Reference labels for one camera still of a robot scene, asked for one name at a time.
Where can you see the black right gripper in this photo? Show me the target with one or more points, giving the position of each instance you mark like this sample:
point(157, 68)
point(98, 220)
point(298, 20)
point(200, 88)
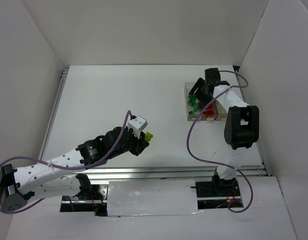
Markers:
point(201, 90)

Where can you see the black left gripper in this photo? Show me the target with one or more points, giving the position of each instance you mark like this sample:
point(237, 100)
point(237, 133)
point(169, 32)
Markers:
point(139, 144)

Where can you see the lime long lego brick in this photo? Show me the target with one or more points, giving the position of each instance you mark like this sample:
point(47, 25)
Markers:
point(148, 136)

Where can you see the green small lego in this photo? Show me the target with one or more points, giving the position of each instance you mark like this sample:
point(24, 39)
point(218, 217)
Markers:
point(191, 102)

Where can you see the green curved lego brick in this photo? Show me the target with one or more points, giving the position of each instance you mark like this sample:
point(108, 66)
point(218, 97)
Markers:
point(195, 107)

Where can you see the red long lego brick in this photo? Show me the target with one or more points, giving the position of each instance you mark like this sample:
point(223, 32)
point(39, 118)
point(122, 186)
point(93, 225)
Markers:
point(210, 108)

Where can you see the green square lego brick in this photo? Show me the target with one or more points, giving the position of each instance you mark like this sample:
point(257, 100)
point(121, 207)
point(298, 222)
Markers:
point(192, 97)

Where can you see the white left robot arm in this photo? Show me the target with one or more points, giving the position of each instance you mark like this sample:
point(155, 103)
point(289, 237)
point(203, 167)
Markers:
point(64, 175)

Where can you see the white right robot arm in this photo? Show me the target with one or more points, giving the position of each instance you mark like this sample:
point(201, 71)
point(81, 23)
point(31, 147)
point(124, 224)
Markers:
point(241, 128)

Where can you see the clear left container bin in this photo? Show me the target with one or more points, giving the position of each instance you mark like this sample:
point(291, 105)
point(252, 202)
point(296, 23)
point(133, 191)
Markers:
point(187, 88)

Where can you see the clear middle container bin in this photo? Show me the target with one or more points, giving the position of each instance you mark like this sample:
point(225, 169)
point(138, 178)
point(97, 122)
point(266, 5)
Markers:
point(210, 118)

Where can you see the white foil cover sheet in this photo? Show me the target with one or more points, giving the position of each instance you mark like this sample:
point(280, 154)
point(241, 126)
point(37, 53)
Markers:
point(151, 198)

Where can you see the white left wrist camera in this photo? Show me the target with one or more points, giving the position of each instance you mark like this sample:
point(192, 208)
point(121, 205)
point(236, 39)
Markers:
point(137, 124)

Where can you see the aluminium table edge rail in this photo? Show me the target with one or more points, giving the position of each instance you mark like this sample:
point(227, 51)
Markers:
point(160, 173)

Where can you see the left aluminium side rail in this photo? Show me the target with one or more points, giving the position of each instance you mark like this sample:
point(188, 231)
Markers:
point(53, 113)

